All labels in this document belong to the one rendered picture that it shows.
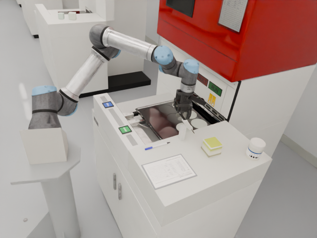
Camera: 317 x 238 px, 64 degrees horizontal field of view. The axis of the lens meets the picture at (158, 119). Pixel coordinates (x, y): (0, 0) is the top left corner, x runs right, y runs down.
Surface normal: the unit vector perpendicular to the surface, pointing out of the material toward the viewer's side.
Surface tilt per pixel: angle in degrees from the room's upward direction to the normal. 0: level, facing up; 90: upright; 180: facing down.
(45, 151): 90
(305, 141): 90
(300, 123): 90
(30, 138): 90
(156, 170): 0
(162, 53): 49
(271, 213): 0
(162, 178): 0
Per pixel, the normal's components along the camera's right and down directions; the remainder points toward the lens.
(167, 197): 0.09, -0.81
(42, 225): 0.21, 0.59
